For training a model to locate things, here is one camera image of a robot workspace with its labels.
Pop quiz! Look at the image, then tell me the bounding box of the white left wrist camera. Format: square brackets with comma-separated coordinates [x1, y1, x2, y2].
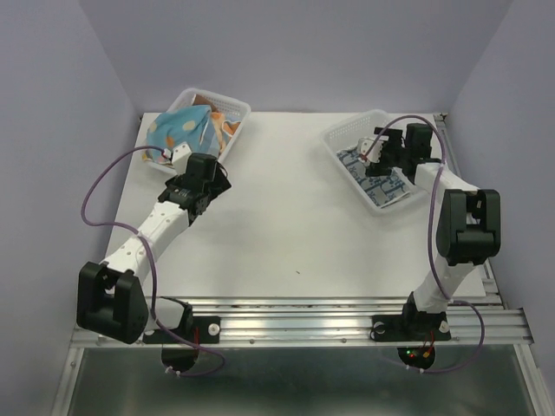
[171, 143, 193, 174]

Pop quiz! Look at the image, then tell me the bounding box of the white basket holding towels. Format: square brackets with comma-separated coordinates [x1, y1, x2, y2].
[142, 88, 251, 174]

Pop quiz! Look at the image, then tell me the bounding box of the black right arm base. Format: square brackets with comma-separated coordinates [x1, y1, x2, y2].
[370, 312, 452, 370]

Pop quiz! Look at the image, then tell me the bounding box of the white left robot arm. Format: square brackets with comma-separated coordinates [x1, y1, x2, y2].
[76, 146, 231, 344]

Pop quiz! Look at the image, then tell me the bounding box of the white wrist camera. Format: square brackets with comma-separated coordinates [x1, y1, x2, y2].
[356, 137, 386, 166]
[171, 143, 193, 174]

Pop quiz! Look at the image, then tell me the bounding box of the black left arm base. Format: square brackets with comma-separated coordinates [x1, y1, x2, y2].
[141, 296, 225, 378]

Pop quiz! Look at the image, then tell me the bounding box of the aluminium mounting rail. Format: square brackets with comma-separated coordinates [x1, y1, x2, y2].
[71, 296, 534, 348]

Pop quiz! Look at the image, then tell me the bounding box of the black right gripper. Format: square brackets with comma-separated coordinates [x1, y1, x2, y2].
[363, 126, 409, 176]

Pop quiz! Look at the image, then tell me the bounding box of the empty white plastic basket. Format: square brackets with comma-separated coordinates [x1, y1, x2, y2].
[321, 109, 441, 215]

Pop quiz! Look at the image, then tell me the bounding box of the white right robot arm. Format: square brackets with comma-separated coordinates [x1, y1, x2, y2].
[360, 117, 501, 341]

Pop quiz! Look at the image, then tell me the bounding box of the blue polka dot towel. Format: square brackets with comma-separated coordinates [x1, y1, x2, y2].
[143, 105, 219, 165]

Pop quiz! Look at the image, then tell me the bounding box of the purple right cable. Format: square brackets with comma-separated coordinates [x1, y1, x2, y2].
[359, 114, 486, 374]

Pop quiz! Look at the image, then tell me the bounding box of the purple cable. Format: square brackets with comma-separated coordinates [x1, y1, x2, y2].
[359, 114, 486, 374]
[80, 146, 226, 377]

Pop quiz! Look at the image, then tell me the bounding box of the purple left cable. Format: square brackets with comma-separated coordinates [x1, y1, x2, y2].
[80, 146, 226, 377]

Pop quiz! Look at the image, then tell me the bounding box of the blue white logo towel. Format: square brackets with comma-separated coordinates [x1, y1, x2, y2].
[336, 146, 414, 211]

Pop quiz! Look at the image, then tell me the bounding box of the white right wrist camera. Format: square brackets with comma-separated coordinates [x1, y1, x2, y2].
[356, 137, 386, 166]

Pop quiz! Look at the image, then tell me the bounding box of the orange peach patterned towel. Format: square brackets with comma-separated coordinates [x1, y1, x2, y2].
[192, 94, 241, 156]

